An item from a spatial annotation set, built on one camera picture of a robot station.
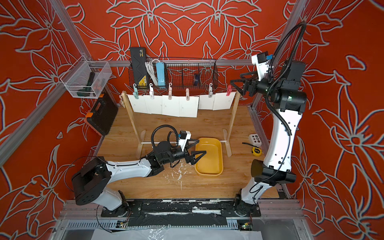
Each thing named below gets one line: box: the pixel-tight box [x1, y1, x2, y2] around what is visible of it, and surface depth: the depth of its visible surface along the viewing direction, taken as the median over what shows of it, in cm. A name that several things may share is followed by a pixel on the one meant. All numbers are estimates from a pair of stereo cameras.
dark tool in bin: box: [77, 72, 96, 97], surface depth 82 cm
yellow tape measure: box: [251, 147, 263, 157], surface depth 93 cm
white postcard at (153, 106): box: [143, 95, 163, 115], surface depth 71 cm
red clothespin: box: [226, 84, 232, 97], surface depth 64 cm
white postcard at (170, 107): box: [161, 95, 180, 117], surface depth 72 cm
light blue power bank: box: [156, 62, 166, 87], surface depth 92 cm
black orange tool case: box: [85, 93, 119, 136], surface depth 100 cm
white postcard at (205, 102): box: [198, 94, 215, 110], surface depth 71 cm
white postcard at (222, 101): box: [212, 92, 237, 111], surface depth 71 cm
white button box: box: [248, 133, 262, 147], surface depth 97 cm
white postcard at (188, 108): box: [179, 96, 200, 118], surface depth 72 cm
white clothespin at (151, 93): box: [149, 83, 155, 100], surface depth 65 cm
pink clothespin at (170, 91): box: [168, 82, 173, 100], surface depth 65 cm
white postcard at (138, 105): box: [126, 94, 148, 112], surface depth 71 cm
